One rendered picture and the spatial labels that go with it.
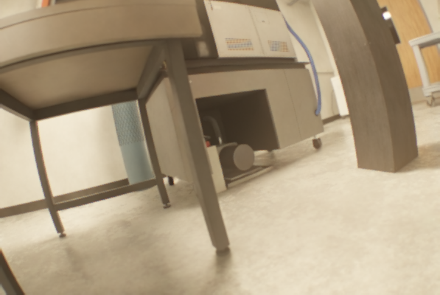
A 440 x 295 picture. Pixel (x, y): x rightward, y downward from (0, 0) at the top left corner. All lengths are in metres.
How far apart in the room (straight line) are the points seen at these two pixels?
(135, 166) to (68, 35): 1.51
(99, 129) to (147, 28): 1.83
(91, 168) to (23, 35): 1.86
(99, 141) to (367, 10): 2.31
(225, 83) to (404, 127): 0.98
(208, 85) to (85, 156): 1.51
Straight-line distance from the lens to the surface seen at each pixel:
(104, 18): 0.52
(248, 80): 1.37
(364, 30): 0.99
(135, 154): 1.87
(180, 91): 0.55
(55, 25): 0.53
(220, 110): 1.95
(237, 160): 1.37
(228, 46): 1.47
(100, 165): 2.25
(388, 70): 1.03
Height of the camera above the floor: 0.35
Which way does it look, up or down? level
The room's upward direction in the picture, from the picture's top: 14 degrees counter-clockwise
